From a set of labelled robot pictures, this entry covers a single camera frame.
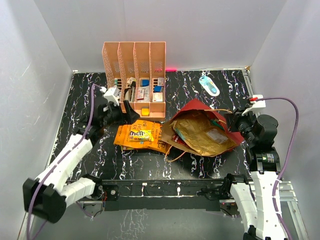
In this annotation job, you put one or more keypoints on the orange snack packet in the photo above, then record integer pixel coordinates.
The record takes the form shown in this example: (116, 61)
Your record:
(123, 131)

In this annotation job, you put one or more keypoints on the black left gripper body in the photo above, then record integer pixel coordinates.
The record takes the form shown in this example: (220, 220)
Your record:
(114, 113)

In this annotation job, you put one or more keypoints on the red snack packet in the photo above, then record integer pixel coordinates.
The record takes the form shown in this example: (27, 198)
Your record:
(176, 138)

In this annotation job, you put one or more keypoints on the yellow candy packet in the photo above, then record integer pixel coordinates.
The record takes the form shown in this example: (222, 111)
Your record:
(140, 136)

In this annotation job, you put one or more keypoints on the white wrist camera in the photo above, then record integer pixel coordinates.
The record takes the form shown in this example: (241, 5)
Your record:
(256, 104)
(111, 94)

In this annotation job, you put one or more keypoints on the colourful candy snack bag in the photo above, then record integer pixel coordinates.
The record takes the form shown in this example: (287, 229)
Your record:
(124, 148)

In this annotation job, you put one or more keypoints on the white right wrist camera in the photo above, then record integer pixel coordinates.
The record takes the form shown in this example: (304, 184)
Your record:
(256, 104)

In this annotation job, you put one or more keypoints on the gold snack packet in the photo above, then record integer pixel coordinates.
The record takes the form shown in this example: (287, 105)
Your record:
(205, 138)

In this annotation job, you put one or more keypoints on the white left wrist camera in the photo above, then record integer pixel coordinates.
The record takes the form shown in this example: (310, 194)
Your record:
(111, 94)

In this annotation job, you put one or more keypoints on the yellow grey stamp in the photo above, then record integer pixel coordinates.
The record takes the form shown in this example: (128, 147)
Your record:
(145, 112)

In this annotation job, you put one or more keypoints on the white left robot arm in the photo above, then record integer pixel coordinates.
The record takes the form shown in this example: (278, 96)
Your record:
(48, 195)

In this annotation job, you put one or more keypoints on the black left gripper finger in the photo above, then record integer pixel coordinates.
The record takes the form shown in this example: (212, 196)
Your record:
(129, 110)
(129, 118)

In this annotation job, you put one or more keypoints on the blue white packaged item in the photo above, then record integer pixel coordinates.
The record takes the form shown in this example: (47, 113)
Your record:
(210, 87)

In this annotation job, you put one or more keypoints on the white red small box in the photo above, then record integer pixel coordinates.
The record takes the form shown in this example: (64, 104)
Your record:
(161, 81)

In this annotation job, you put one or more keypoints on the grey black stapler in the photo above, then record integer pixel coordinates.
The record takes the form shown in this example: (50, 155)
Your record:
(129, 92)

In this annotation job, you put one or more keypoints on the white red label packet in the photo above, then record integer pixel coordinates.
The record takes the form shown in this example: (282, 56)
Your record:
(143, 94)

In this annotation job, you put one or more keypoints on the red brown paper bag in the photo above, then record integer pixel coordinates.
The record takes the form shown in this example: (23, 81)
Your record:
(196, 107)

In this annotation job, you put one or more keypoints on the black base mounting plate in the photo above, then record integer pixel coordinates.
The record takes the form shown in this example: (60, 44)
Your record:
(199, 194)

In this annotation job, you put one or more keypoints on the peach plastic desk organizer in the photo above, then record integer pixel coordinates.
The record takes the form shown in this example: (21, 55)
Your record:
(141, 60)

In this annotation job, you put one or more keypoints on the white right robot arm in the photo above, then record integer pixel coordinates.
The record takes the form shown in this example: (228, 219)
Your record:
(258, 204)

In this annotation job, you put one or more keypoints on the white flat box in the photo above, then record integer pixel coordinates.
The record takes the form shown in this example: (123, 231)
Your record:
(157, 97)

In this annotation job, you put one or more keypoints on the blue grey eraser right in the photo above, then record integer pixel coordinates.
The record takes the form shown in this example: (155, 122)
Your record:
(158, 89)

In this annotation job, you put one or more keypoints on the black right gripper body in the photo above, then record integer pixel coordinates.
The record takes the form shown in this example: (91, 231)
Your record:
(244, 124)

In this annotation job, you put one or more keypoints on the blue grey eraser back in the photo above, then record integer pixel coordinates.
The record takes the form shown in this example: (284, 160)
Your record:
(144, 82)

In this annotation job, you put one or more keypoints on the blue grey eraser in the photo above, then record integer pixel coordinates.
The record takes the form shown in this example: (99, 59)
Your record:
(158, 89)
(144, 82)

